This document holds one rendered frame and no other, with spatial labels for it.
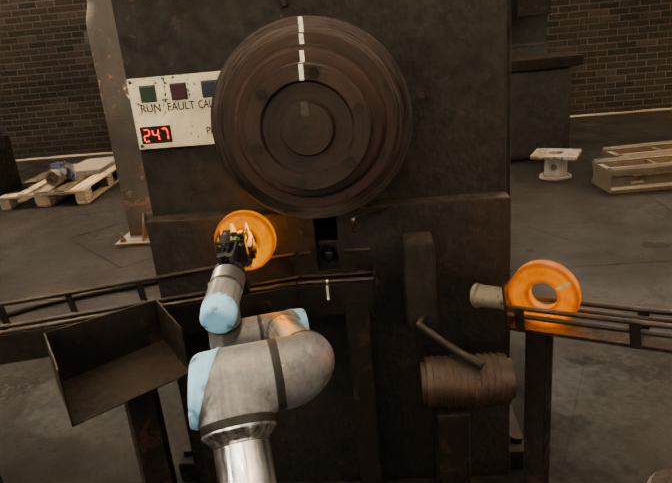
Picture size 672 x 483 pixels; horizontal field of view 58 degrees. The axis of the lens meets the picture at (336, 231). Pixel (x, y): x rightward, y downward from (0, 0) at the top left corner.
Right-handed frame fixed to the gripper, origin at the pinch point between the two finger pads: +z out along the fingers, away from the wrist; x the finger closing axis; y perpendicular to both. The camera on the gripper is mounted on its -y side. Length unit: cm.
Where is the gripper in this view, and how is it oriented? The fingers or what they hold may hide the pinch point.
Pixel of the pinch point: (244, 233)
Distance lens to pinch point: 157.1
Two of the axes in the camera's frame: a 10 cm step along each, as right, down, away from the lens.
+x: -9.9, 0.8, 0.9
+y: -1.1, -8.2, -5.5
